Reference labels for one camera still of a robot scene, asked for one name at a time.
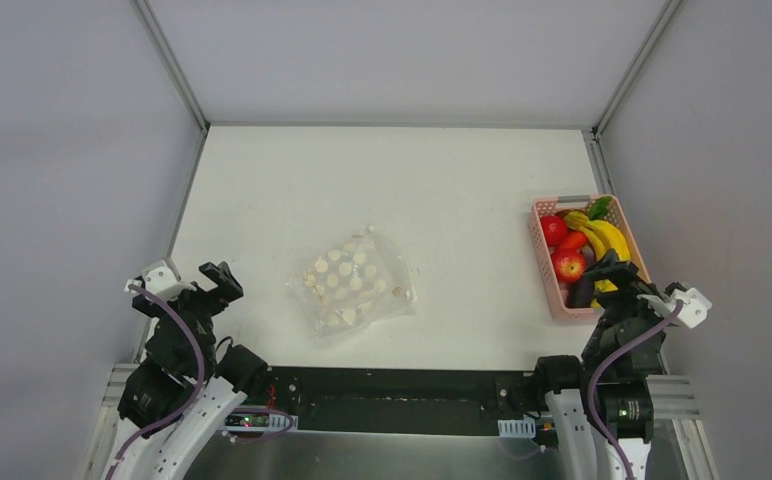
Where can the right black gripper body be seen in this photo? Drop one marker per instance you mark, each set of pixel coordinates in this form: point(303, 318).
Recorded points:
point(631, 288)

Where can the pink plastic basket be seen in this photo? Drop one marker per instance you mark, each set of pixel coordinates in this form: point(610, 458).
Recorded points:
point(569, 235)

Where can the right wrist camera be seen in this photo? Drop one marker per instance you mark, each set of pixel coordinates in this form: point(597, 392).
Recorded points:
point(687, 307)

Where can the polka dot zip bag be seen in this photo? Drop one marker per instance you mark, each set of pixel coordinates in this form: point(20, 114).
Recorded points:
point(356, 281)

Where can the orange toy carrot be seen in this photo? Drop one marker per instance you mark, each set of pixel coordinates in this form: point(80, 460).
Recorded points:
point(576, 220)

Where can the purple toy eggplant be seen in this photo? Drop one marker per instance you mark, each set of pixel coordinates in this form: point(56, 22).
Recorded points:
point(580, 294)

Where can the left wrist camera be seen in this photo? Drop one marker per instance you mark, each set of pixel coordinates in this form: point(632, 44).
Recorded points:
point(161, 279)

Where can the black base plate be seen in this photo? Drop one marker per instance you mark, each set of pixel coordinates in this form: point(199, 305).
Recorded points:
point(474, 403)

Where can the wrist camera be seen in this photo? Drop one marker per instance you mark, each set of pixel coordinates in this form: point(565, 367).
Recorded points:
point(687, 307)
point(161, 279)

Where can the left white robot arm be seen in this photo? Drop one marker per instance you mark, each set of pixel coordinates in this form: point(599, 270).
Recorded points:
point(182, 391)

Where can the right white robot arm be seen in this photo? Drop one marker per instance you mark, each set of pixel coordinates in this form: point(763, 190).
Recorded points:
point(600, 401)

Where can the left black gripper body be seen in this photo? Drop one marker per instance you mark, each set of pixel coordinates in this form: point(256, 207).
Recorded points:
point(207, 292)

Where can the red toy tomato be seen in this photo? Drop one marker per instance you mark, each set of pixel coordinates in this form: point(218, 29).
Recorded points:
point(554, 230)

